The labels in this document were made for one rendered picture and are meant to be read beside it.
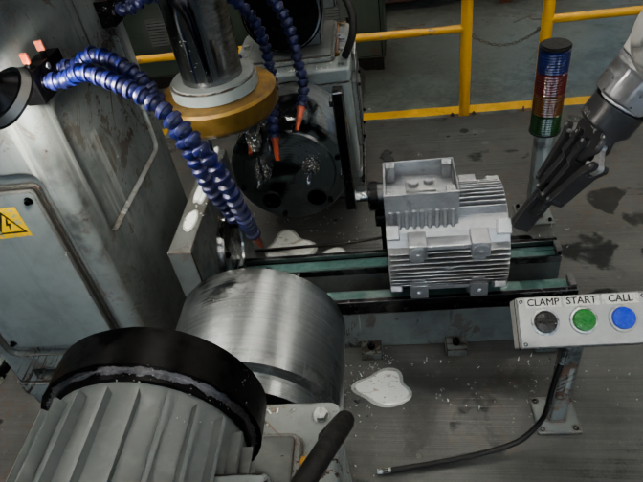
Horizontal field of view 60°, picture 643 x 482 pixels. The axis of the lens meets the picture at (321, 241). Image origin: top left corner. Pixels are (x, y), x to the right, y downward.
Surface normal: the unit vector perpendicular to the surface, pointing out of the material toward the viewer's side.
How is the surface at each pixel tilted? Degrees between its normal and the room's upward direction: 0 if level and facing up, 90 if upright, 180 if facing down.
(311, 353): 51
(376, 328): 90
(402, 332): 90
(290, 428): 0
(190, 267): 90
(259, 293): 13
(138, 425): 23
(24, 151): 90
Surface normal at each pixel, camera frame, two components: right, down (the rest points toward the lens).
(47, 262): -0.05, 0.65
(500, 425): -0.14, -0.76
